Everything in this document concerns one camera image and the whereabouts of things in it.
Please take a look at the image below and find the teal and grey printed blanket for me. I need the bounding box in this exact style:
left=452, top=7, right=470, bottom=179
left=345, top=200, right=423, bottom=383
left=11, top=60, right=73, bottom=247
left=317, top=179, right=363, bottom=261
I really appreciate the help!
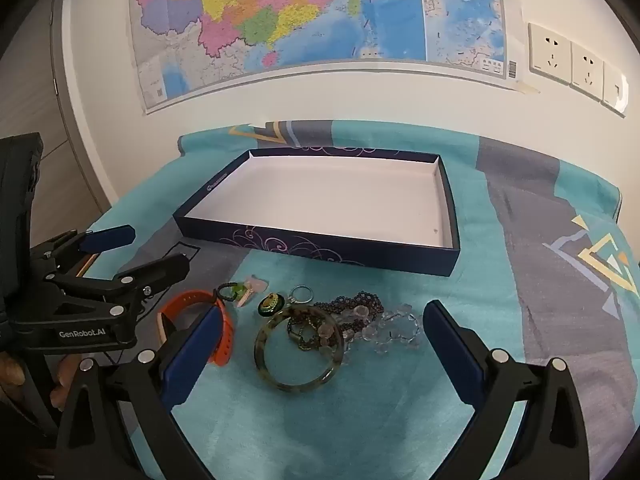
left=55, top=119, right=640, bottom=480

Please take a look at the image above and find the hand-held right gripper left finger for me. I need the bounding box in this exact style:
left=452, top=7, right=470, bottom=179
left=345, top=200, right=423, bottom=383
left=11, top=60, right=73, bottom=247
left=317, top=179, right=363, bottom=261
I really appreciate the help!
left=54, top=305, right=223, bottom=480

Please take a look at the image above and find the small clear plastic packet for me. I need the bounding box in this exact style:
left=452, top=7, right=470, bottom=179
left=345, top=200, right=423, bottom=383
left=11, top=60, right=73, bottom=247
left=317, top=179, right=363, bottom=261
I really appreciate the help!
left=237, top=275, right=271, bottom=308

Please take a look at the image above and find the purple beaded bracelet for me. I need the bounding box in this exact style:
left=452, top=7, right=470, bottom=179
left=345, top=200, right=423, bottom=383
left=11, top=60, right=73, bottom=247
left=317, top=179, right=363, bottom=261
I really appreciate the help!
left=312, top=290, right=386, bottom=333

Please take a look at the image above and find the white wall socket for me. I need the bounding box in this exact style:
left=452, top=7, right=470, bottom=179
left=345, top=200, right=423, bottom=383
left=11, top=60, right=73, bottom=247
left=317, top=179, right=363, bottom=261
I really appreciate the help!
left=570, top=42, right=606, bottom=101
left=529, top=22, right=573, bottom=83
left=602, top=61, right=628, bottom=118

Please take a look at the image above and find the clear crystal bracelet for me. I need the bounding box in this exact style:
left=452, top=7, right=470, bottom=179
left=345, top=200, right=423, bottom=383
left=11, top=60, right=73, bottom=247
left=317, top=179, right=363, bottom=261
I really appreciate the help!
left=345, top=305, right=421, bottom=356

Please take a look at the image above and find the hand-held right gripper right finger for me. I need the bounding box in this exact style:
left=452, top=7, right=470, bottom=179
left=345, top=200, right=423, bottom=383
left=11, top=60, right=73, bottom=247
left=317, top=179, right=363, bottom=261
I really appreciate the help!
left=422, top=300, right=591, bottom=480

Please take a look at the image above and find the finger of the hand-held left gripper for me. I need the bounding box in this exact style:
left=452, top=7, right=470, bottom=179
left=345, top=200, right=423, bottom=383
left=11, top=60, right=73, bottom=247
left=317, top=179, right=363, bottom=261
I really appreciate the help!
left=42, top=253, right=192, bottom=318
left=29, top=225, right=137, bottom=281

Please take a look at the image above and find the colourful wall map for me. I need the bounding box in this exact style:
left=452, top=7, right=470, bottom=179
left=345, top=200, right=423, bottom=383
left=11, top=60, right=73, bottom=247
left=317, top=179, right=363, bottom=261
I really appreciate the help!
left=127, top=0, right=521, bottom=116

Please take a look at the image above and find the orange smartwatch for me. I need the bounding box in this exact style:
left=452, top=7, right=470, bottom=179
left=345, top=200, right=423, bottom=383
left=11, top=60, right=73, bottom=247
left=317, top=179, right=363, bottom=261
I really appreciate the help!
left=157, top=290, right=236, bottom=367

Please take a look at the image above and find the mottled olive bangle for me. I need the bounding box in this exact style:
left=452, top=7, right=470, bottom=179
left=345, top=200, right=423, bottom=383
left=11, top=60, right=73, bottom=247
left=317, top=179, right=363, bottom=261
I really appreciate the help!
left=254, top=305, right=346, bottom=395

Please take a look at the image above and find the bronze bead chain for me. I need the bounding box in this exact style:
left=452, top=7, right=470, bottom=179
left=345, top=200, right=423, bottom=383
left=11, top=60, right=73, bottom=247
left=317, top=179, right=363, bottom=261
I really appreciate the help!
left=287, top=315, right=343, bottom=353

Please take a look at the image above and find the green round keychain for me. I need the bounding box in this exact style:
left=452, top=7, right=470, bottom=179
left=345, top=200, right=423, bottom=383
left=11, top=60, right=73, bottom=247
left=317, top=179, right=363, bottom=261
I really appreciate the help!
left=257, top=285, right=313, bottom=318

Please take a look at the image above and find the white shallow tray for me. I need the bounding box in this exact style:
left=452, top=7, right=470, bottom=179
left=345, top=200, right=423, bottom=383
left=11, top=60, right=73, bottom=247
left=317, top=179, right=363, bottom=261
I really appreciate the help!
left=172, top=147, right=461, bottom=277

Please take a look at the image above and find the person's left hand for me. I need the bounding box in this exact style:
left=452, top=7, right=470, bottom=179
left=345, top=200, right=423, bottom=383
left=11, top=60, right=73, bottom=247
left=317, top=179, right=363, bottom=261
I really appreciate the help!
left=0, top=352, right=78, bottom=411

